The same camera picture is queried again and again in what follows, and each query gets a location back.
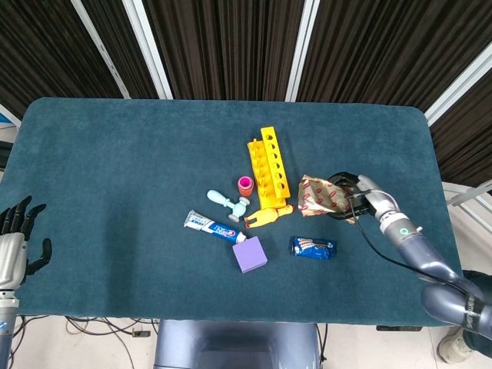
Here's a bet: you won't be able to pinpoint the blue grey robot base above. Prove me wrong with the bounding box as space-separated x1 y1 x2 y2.
153 320 322 369

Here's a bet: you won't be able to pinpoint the teal table cloth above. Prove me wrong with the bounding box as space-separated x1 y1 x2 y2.
0 96 462 327

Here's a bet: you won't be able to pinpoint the brown patterned snack bag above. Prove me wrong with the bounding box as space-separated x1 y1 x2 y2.
298 175 361 224

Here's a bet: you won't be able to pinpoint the light blue toy hammer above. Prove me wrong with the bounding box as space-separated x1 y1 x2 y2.
206 189 251 223

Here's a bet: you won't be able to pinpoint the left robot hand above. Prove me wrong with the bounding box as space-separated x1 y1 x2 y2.
0 195 53 292

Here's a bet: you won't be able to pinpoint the blue snack packet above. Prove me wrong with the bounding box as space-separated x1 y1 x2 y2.
289 236 338 261

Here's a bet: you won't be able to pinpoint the yellow test tube rack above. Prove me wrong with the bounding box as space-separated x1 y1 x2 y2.
246 127 291 211

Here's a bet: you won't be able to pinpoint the white frame bar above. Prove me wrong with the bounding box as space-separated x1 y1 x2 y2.
70 0 131 99
424 49 492 127
121 0 174 100
284 0 321 102

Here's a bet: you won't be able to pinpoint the purple foam cube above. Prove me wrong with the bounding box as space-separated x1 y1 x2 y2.
231 236 269 274

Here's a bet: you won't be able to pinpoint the floor cables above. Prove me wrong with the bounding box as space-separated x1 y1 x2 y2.
7 314 161 369

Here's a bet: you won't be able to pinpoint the toothpaste tube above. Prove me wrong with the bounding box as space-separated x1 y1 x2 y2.
183 209 248 244

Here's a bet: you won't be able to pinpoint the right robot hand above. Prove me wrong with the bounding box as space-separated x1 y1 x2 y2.
327 172 401 224

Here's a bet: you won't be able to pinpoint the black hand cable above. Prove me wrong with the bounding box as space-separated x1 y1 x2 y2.
347 191 474 297

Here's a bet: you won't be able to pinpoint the yellow rubber chicken toy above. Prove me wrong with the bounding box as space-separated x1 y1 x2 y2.
244 204 295 229

